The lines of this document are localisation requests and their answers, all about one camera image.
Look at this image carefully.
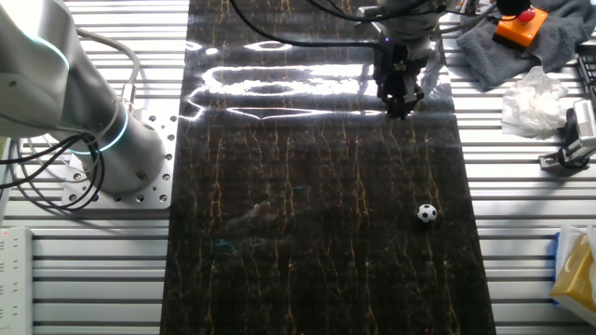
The small black white soccer ball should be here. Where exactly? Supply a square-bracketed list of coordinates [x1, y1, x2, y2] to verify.
[416, 203, 439, 224]

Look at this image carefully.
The grey towel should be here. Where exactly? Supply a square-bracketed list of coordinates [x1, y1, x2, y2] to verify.
[455, 0, 596, 92]

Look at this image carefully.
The crumpled white tissue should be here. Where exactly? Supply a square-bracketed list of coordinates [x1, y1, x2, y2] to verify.
[501, 65, 570, 140]

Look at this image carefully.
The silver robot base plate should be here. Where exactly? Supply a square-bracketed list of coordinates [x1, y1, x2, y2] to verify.
[61, 111, 179, 209]

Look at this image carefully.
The camera stand bracket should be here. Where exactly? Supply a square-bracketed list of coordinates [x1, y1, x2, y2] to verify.
[538, 107, 592, 177]

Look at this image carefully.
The black marble pattern mat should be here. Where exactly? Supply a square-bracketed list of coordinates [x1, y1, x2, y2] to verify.
[160, 0, 497, 335]

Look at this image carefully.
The black round cable plug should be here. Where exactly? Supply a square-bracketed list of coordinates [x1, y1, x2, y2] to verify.
[495, 0, 533, 18]

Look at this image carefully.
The black base cable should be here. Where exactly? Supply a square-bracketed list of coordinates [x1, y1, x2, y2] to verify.
[0, 133, 99, 210]
[0, 132, 106, 213]

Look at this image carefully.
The black keyboard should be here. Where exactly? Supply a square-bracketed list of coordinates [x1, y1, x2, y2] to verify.
[576, 54, 596, 106]

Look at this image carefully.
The orange emergency stop button box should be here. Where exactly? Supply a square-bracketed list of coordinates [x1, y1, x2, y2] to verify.
[492, 5, 549, 51]

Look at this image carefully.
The blue white tissue packet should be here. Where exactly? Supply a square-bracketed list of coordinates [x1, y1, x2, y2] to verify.
[552, 231, 561, 306]

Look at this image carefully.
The white power strip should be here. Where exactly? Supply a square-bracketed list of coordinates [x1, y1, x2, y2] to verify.
[0, 226, 34, 335]

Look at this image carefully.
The grey base cable with connector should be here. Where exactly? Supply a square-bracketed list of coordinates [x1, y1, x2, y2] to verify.
[74, 26, 142, 114]

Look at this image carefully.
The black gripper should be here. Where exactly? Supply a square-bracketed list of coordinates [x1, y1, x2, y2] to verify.
[373, 43, 426, 120]

